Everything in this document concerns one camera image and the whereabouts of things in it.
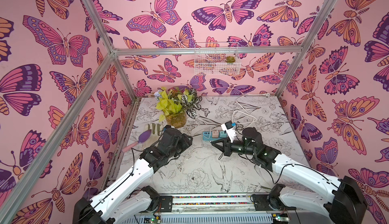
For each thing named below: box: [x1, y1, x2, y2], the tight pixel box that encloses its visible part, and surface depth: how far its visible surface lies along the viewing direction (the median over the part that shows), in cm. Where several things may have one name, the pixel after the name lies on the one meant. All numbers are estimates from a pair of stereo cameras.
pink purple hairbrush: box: [121, 129, 152, 153], surface depth 99 cm
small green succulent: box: [224, 55, 236, 63], surface depth 94 cm
